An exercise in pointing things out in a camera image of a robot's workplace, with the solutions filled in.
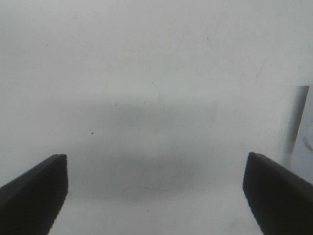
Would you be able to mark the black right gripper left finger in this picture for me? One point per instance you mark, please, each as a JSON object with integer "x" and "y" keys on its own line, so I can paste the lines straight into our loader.
{"x": 30, "y": 204}

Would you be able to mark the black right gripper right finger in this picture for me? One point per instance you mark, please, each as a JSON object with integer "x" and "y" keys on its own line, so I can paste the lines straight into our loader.
{"x": 280, "y": 201}

